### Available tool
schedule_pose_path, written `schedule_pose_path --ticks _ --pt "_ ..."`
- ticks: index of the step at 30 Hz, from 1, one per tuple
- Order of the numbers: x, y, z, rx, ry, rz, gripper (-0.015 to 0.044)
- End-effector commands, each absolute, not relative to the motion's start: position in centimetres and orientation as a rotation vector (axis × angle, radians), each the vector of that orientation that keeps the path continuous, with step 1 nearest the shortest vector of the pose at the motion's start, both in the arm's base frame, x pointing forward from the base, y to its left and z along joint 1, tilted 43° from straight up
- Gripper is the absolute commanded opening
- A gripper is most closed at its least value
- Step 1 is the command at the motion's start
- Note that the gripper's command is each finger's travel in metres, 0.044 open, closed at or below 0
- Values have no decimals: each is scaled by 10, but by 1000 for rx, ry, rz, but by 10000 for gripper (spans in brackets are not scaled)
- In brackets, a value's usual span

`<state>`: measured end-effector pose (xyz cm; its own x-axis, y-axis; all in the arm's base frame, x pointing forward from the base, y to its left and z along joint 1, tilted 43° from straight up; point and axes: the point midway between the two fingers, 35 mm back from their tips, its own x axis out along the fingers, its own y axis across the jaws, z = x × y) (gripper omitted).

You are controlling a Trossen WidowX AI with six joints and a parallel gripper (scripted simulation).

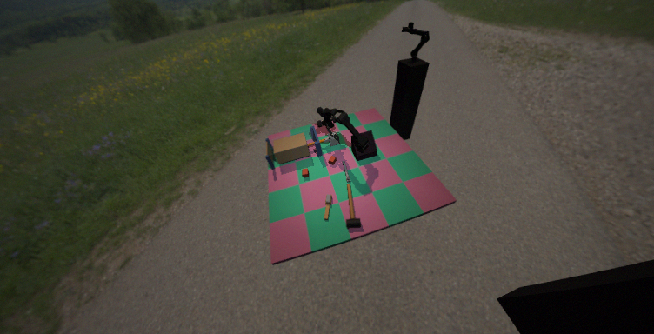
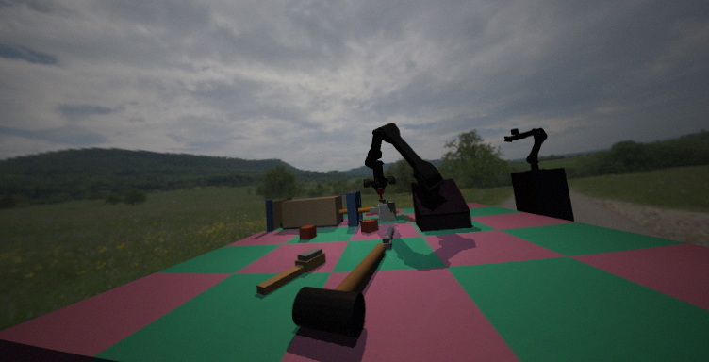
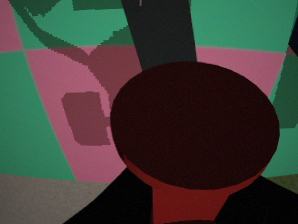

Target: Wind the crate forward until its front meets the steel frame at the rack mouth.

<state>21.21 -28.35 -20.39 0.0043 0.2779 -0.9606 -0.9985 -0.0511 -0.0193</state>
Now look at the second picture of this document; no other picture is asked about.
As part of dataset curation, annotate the small red block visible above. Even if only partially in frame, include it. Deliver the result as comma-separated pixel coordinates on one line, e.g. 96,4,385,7
299,225,316,240
360,220,379,233

